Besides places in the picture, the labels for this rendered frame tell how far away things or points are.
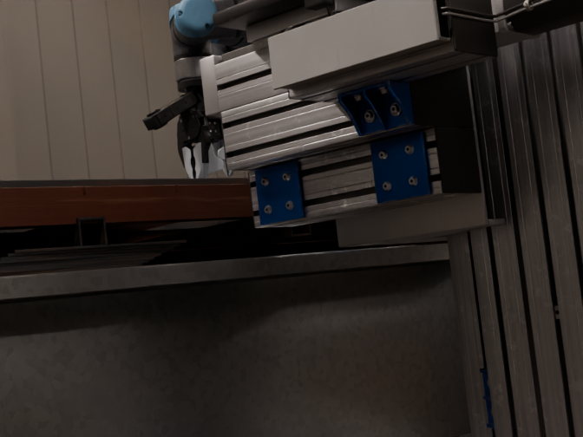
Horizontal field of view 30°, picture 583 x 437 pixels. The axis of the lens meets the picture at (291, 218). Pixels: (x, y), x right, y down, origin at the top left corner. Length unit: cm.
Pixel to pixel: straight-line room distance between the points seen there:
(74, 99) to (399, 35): 391
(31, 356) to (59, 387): 6
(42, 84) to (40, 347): 345
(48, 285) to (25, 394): 22
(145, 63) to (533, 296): 406
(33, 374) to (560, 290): 77
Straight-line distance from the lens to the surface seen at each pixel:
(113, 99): 526
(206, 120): 210
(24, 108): 496
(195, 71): 212
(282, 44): 142
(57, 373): 168
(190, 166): 212
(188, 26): 202
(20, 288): 147
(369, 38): 132
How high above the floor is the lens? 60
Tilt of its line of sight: 4 degrees up
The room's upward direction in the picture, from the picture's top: 6 degrees counter-clockwise
